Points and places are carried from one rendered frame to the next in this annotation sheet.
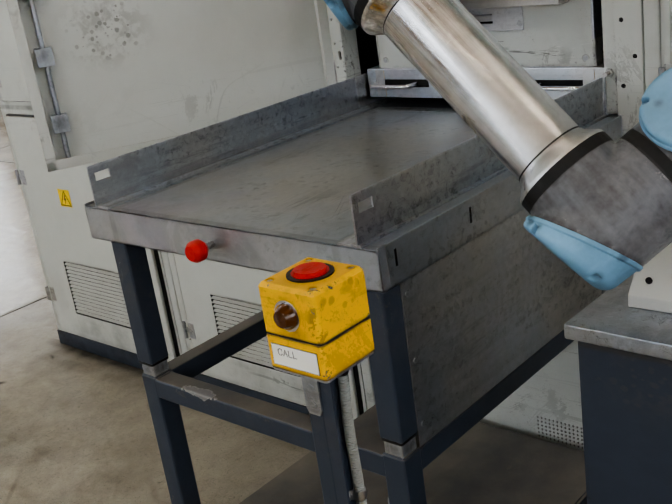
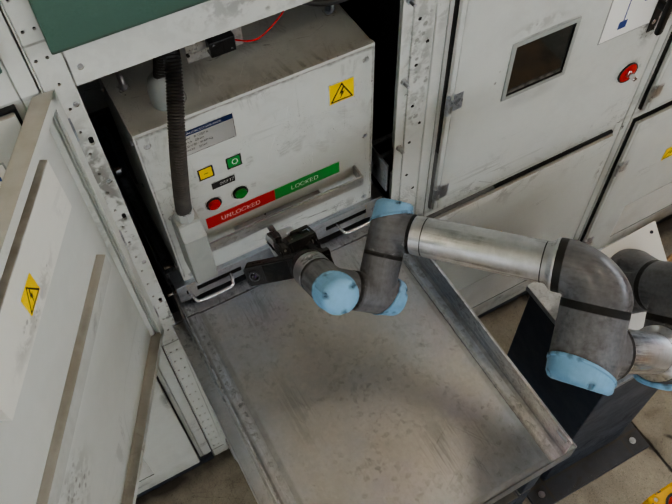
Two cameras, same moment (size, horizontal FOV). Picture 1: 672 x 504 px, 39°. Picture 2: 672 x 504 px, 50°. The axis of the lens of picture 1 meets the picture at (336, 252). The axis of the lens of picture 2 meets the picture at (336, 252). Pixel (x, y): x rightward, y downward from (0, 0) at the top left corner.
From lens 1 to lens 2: 1.84 m
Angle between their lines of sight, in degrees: 63
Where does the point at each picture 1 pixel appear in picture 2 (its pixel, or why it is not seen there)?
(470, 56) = (652, 354)
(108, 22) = (74, 490)
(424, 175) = (523, 385)
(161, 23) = (90, 435)
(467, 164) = (493, 349)
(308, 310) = not seen: outside the picture
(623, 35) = (406, 181)
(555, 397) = not seen: hidden behind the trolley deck
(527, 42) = (321, 207)
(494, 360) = not seen: hidden behind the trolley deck
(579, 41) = (360, 190)
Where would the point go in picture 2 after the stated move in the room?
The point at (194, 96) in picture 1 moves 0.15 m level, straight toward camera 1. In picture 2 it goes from (118, 444) to (191, 457)
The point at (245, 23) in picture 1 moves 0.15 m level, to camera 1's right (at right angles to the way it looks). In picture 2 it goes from (113, 355) to (147, 291)
